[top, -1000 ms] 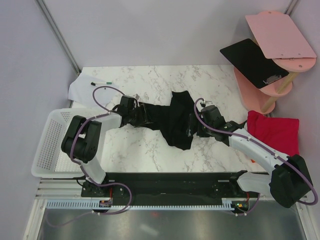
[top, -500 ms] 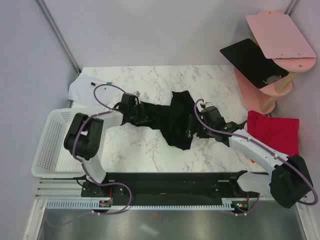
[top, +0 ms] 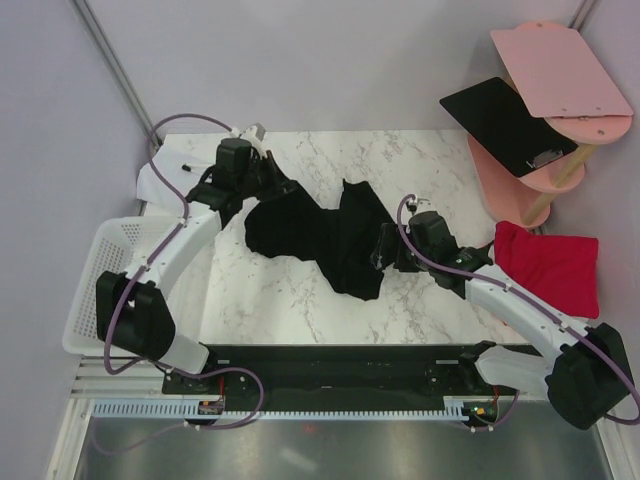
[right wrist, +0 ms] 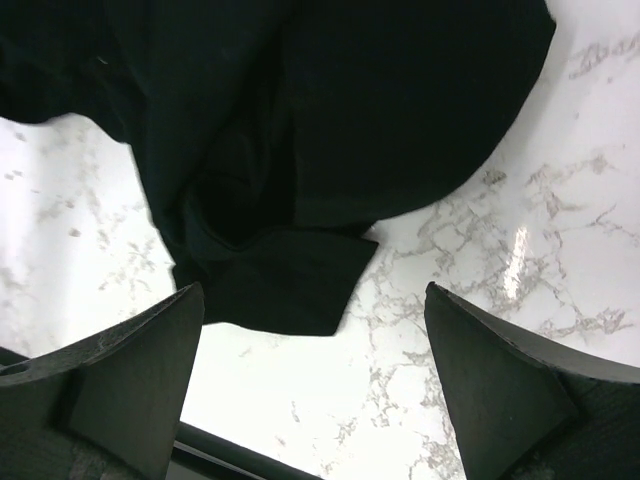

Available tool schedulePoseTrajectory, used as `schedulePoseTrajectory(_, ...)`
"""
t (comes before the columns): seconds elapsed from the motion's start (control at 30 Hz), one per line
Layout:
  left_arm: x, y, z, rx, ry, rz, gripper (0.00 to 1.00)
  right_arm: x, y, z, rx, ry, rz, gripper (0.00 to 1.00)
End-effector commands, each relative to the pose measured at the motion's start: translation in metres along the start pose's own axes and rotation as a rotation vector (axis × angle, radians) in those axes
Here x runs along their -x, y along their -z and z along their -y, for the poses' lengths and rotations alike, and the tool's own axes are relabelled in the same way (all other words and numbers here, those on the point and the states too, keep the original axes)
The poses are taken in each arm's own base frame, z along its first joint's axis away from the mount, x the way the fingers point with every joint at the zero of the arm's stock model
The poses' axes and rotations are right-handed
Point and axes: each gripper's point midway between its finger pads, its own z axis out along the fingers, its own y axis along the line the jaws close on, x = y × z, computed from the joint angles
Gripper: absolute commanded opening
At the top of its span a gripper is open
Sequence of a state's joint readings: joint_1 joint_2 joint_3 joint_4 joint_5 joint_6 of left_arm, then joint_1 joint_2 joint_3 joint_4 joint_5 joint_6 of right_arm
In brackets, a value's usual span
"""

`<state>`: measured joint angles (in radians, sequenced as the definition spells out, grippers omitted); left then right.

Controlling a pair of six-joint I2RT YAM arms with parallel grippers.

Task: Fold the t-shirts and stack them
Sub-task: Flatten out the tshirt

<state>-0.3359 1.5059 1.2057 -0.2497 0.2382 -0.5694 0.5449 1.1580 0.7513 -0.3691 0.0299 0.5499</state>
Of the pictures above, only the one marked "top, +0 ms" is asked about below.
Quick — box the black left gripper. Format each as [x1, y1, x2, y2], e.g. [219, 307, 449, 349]
[237, 151, 295, 203]

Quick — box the black t-shirt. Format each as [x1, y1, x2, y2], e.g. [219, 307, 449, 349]
[244, 181, 391, 300]

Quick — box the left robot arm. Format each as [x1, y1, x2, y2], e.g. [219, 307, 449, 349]
[95, 133, 294, 393]

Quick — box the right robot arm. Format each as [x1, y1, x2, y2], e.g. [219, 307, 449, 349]
[371, 211, 639, 430]

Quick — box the green capped marker pen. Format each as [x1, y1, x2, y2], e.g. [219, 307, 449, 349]
[181, 163, 207, 172]

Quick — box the white paper sheet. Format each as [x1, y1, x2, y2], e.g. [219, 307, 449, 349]
[136, 146, 214, 215]

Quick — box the black clipboard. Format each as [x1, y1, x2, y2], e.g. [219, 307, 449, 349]
[439, 77, 578, 178]

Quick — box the red folded t-shirt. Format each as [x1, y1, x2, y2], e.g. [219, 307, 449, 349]
[494, 221, 600, 319]

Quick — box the white plastic basket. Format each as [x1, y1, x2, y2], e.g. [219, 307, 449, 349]
[62, 216, 177, 357]

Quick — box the pink wooden shelf stand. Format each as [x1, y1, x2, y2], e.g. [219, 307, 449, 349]
[468, 22, 633, 229]

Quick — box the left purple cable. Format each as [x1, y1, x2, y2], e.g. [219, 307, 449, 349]
[92, 113, 266, 455]

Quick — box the purple cable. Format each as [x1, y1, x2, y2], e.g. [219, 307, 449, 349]
[92, 113, 266, 455]
[397, 193, 640, 434]

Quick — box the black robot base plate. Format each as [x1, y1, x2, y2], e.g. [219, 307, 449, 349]
[161, 339, 521, 412]

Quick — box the aluminium frame post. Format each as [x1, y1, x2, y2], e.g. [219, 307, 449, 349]
[70, 0, 162, 148]

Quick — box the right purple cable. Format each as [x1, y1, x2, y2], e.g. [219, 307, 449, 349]
[397, 193, 640, 434]

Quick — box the white slotted cable duct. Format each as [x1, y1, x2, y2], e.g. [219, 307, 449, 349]
[91, 397, 496, 421]

